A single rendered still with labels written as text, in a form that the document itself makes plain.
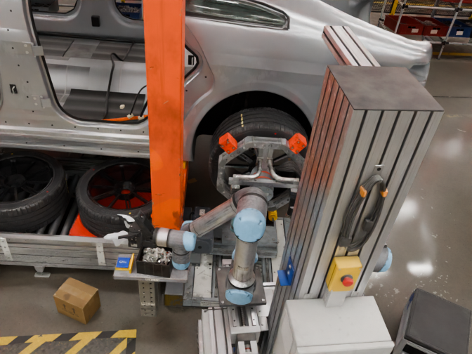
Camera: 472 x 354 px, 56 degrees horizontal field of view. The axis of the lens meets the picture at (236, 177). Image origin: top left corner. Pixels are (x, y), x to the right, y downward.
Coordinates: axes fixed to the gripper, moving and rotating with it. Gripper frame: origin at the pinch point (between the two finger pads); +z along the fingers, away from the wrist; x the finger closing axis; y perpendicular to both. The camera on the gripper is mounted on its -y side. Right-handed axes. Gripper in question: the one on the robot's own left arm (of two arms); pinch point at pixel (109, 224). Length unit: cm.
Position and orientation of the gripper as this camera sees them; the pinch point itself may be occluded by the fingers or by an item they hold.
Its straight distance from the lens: 188.2
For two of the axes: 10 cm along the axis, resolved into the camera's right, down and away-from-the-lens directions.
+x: 1.2, -5.1, 8.5
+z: -9.9, -1.5, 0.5
